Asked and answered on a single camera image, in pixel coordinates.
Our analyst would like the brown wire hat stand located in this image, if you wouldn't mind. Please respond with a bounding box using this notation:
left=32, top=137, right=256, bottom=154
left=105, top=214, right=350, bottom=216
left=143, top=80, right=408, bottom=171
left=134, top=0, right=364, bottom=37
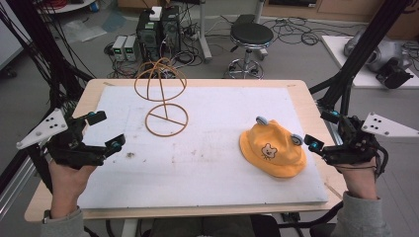
left=133, top=57, right=190, bottom=138

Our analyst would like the wooden table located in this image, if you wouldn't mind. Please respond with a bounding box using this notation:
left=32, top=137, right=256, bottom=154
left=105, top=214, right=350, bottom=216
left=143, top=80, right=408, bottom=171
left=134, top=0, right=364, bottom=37
left=24, top=78, right=348, bottom=223

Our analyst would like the grey power supply unit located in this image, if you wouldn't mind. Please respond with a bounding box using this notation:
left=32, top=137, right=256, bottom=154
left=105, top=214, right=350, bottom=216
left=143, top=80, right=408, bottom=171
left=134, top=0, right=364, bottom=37
left=124, top=35, right=138, bottom=62
left=112, top=35, right=127, bottom=62

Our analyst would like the grey metal table leg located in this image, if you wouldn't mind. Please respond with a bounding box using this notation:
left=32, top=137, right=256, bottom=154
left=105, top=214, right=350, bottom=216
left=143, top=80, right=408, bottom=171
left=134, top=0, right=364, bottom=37
left=197, top=0, right=213, bottom=64

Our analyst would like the white floor board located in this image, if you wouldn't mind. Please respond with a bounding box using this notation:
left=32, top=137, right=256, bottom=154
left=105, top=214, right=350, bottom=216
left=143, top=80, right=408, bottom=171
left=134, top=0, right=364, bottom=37
left=320, top=35, right=419, bottom=90

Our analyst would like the white foam board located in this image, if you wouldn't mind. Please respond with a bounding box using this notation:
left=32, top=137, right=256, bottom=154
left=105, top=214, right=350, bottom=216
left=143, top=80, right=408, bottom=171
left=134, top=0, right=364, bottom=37
left=77, top=86, right=330, bottom=210

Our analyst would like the black computer tower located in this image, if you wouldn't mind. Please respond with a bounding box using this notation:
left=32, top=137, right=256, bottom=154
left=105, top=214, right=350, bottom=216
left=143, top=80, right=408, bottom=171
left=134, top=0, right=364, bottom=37
left=135, top=10, right=163, bottom=62
left=160, top=6, right=182, bottom=55

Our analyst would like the yellow bear bucket hat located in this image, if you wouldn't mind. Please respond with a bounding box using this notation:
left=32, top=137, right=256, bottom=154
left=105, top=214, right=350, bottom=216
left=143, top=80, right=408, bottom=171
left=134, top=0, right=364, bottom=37
left=239, top=116, right=308, bottom=180

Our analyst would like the person's left hand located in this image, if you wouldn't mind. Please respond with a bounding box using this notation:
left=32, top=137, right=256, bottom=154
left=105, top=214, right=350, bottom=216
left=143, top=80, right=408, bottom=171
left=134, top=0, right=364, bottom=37
left=48, top=159, right=97, bottom=219

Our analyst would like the black frame post with cables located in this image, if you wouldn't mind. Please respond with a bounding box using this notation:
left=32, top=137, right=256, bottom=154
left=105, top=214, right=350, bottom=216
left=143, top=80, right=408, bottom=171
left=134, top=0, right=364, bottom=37
left=0, top=0, right=95, bottom=112

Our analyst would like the silver grey rounded device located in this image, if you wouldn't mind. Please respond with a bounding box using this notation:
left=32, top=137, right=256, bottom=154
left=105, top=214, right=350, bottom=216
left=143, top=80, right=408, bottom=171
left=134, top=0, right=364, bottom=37
left=343, top=29, right=413, bottom=74

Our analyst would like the black device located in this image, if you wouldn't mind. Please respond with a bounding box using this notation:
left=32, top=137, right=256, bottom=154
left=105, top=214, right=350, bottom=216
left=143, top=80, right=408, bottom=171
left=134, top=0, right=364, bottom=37
left=375, top=58, right=415, bottom=90

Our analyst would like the tangle of black floor cables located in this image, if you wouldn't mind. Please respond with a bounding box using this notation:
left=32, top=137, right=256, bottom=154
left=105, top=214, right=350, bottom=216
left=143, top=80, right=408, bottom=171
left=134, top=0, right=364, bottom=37
left=263, top=15, right=350, bottom=47

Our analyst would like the white box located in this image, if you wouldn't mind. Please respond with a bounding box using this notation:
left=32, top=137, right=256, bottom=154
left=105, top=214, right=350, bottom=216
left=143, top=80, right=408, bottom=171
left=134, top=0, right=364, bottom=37
left=149, top=6, right=163, bottom=22

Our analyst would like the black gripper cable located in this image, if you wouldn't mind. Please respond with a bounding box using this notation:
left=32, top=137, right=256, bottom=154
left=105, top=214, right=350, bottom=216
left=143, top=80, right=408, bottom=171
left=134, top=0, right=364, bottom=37
left=371, top=143, right=390, bottom=180

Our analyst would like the black round stool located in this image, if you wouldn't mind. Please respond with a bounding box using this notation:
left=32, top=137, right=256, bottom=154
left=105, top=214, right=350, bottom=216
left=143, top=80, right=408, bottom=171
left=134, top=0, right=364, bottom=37
left=226, top=22, right=276, bottom=80

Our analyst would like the aluminium rail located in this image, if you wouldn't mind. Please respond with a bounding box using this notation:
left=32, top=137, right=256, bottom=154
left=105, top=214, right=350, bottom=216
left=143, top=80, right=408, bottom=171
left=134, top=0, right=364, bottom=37
left=0, top=157, right=38, bottom=222

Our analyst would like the thick black cable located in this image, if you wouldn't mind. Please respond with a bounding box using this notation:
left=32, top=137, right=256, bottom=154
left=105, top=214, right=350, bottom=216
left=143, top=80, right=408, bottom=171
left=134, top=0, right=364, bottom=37
left=277, top=200, right=345, bottom=230

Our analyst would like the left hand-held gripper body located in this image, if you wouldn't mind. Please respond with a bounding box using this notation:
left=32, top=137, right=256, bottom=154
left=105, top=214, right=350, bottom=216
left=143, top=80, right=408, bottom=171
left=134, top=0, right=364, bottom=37
left=16, top=108, right=112, bottom=171

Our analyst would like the person's right hand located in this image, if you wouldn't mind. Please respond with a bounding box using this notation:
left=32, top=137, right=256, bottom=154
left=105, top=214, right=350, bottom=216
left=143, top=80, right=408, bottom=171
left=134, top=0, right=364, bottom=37
left=335, top=157, right=379, bottom=200

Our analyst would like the clear plastic sheet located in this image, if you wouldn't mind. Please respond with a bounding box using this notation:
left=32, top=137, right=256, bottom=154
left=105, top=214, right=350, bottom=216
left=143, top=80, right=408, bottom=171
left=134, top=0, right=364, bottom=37
left=61, top=19, right=109, bottom=43

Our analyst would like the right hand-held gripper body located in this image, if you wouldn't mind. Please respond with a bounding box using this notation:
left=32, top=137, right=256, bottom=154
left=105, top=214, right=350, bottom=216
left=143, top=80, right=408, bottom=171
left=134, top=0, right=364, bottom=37
left=322, top=113, right=419, bottom=166

